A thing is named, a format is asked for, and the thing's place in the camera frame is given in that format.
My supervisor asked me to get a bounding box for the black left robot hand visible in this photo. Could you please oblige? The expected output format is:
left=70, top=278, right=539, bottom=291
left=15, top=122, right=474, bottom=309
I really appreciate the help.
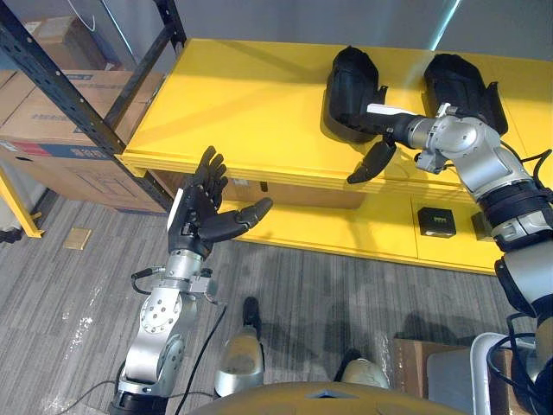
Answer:
left=166, top=145, right=275, bottom=260

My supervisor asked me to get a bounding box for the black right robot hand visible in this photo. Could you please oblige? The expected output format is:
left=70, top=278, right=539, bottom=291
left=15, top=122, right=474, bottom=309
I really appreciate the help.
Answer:
left=344, top=102, right=416, bottom=185

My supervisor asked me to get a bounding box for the black plastic housing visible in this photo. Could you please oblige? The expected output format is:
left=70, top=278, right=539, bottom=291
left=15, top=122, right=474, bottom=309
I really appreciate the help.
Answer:
left=321, top=45, right=390, bottom=144
left=422, top=52, right=510, bottom=136

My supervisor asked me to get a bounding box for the flat cardboard box under shelf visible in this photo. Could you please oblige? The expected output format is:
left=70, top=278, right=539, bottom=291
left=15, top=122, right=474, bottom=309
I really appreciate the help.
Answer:
left=149, top=169, right=369, bottom=210

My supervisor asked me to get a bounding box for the yellow lower shelf board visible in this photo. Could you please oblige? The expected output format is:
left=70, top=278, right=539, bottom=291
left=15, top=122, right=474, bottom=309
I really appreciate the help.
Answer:
left=215, top=189, right=507, bottom=276

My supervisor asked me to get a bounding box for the yellow shelf board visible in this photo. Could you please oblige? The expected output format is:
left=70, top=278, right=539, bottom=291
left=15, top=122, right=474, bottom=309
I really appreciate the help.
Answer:
left=118, top=37, right=553, bottom=196
left=215, top=189, right=507, bottom=276

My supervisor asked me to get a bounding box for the small black square box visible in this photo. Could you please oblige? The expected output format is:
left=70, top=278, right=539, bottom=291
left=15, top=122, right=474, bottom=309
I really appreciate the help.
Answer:
left=416, top=206, right=455, bottom=239

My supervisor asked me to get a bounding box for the brass floor plate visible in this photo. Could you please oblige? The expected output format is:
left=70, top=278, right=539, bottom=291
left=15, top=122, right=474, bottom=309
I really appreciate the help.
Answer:
left=63, top=227, right=93, bottom=252

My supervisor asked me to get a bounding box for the small dark box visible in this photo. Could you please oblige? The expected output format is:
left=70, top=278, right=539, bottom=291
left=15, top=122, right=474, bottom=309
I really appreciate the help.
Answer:
left=469, top=211, right=494, bottom=242

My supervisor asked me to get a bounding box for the silver left robot leg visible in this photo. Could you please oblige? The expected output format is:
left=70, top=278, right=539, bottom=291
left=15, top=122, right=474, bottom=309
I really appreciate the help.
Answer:
left=213, top=296, right=266, bottom=399

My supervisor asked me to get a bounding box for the silver robot leg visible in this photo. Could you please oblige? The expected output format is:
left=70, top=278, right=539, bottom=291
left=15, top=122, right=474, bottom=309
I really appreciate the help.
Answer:
left=333, top=348, right=391, bottom=390
left=213, top=296, right=266, bottom=399

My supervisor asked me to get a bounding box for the large printed cardboard box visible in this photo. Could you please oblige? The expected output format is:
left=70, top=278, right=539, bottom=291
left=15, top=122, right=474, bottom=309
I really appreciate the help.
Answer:
left=0, top=68, right=168, bottom=215

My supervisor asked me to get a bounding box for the gold robot torso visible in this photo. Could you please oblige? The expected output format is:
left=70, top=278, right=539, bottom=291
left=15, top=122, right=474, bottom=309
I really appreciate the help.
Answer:
left=188, top=380, right=470, bottom=415

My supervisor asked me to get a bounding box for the plain brown cardboard box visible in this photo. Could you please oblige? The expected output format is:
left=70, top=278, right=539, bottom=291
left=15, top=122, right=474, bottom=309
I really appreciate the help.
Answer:
left=22, top=15, right=127, bottom=73

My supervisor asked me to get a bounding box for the silver right robot leg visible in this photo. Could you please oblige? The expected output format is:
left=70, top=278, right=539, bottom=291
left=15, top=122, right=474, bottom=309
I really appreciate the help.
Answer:
left=333, top=348, right=391, bottom=390

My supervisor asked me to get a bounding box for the open cardboard box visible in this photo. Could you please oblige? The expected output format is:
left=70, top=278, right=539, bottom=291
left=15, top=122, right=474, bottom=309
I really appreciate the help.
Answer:
left=391, top=336, right=539, bottom=415

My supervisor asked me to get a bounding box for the white plastic bin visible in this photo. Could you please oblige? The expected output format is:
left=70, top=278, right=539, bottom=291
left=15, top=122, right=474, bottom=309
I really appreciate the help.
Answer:
left=468, top=331, right=543, bottom=415

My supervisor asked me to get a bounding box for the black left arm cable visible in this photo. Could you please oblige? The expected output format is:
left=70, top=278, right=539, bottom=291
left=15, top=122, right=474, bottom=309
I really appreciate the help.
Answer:
left=172, top=302, right=229, bottom=415

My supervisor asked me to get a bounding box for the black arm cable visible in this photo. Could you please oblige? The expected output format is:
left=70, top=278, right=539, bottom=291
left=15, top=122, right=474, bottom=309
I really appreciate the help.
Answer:
left=486, top=313, right=553, bottom=415
left=172, top=302, right=229, bottom=415

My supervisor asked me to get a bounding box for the yellow metal post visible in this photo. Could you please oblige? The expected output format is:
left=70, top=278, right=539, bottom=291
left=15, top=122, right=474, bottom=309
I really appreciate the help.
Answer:
left=0, top=166, right=45, bottom=239

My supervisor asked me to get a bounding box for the black metal rack frame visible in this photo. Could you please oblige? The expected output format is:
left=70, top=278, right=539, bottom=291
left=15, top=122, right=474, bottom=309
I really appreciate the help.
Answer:
left=0, top=0, right=188, bottom=214

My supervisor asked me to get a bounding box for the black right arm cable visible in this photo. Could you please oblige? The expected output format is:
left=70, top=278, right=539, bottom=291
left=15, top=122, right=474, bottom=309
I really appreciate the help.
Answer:
left=486, top=313, right=553, bottom=415

